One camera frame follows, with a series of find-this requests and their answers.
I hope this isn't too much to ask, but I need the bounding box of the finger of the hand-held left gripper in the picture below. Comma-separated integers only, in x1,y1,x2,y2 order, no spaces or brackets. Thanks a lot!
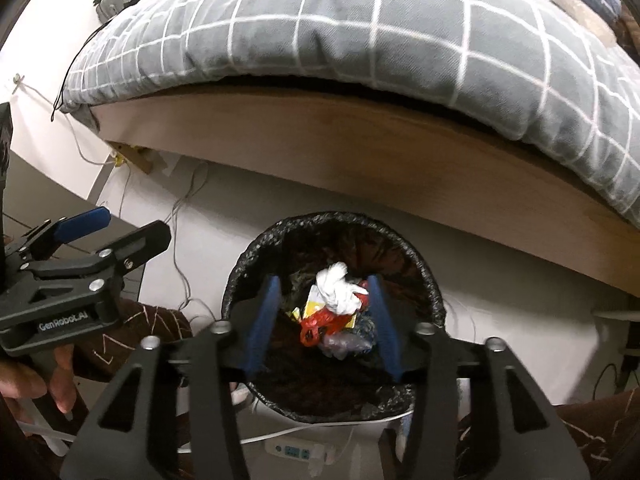
5,206,111,261
20,220,172,286

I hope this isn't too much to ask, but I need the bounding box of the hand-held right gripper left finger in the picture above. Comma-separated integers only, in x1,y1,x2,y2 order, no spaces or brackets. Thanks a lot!
65,274,282,480

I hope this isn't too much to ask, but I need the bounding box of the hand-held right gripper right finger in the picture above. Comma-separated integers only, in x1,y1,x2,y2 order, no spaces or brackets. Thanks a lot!
367,274,591,480

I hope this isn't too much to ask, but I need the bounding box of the clear plastic bag pink print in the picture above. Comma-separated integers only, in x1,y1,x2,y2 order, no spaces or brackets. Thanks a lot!
320,317,381,360

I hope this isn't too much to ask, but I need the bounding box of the yellow and white sachet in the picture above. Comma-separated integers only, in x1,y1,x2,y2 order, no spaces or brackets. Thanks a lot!
291,285,361,331

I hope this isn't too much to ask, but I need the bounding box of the red plastic bag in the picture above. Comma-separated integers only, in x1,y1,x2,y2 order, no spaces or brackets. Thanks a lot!
299,280,371,347

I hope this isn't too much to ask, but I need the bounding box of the white tissue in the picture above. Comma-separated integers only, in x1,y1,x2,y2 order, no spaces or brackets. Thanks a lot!
311,262,368,317

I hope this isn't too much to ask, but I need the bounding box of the bin with black liner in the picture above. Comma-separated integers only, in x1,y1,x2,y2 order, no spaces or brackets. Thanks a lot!
221,211,446,423

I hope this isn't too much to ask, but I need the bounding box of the person's left hand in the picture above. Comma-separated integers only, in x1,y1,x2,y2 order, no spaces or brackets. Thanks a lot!
0,345,77,431

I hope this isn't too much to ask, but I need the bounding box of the white power strip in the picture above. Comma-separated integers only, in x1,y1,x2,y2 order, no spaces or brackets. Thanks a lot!
264,439,333,466

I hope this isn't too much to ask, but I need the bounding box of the thin grey cable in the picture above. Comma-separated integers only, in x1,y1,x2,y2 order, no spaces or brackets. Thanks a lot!
167,160,211,313

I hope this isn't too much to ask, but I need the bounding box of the black cable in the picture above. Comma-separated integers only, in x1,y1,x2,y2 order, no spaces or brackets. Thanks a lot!
50,27,103,122

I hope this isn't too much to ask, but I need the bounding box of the wooden bed frame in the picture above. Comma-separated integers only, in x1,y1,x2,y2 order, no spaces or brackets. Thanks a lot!
92,82,640,306

